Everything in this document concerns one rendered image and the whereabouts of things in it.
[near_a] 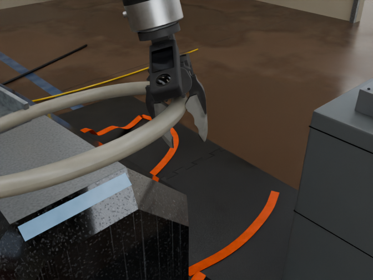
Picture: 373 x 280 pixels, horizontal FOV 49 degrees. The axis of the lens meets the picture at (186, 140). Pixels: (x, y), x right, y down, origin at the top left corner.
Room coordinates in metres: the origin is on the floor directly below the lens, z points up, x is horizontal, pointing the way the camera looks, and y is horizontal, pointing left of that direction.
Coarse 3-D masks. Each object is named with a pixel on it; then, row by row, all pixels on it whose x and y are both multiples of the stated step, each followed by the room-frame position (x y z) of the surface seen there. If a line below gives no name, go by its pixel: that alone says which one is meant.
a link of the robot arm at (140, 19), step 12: (156, 0) 0.64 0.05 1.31; (168, 0) 0.65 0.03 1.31; (132, 12) 0.65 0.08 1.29; (144, 12) 0.64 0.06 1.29; (156, 12) 0.64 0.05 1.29; (168, 12) 0.64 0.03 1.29; (180, 12) 0.67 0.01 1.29; (132, 24) 0.65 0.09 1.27; (144, 24) 0.64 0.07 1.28; (156, 24) 0.63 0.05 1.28; (168, 24) 0.64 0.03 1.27
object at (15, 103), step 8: (0, 88) 0.90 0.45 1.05; (0, 96) 0.90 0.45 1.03; (8, 96) 0.87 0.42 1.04; (16, 96) 0.87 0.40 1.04; (0, 104) 0.90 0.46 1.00; (8, 104) 0.88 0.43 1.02; (16, 104) 0.85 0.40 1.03; (24, 104) 0.83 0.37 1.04; (0, 112) 0.86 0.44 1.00; (8, 112) 0.86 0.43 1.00
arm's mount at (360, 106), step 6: (366, 84) 1.19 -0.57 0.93; (372, 84) 1.19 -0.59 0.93; (360, 90) 1.16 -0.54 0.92; (366, 90) 1.15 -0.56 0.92; (372, 90) 1.15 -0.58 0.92; (360, 96) 1.16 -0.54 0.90; (366, 96) 1.14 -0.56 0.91; (372, 96) 1.13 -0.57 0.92; (360, 102) 1.15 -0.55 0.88; (366, 102) 1.14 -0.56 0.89; (372, 102) 1.13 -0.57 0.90; (360, 108) 1.15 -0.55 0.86; (366, 108) 1.14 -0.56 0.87; (372, 108) 1.12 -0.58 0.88; (372, 114) 1.12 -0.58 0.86
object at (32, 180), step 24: (72, 96) 0.88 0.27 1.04; (96, 96) 0.87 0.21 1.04; (120, 96) 0.87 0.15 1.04; (0, 120) 0.79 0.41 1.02; (24, 120) 0.82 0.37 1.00; (168, 120) 0.56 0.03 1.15; (120, 144) 0.48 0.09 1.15; (144, 144) 0.51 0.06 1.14; (48, 168) 0.44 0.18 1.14; (72, 168) 0.44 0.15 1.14; (96, 168) 0.46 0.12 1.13; (0, 192) 0.42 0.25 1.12; (24, 192) 0.43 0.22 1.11
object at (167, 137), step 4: (156, 104) 0.63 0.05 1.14; (160, 104) 0.63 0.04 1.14; (164, 104) 0.64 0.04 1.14; (156, 108) 0.63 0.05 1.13; (160, 108) 0.63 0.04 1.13; (164, 108) 0.63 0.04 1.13; (156, 112) 0.63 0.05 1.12; (160, 112) 0.63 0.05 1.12; (156, 116) 0.63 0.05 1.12; (168, 132) 0.62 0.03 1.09; (164, 136) 0.62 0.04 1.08; (168, 136) 0.62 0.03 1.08; (172, 136) 0.64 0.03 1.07; (164, 140) 0.63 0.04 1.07; (168, 140) 0.62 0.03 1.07; (172, 140) 0.62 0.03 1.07; (168, 144) 0.63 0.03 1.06; (172, 144) 0.63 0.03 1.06
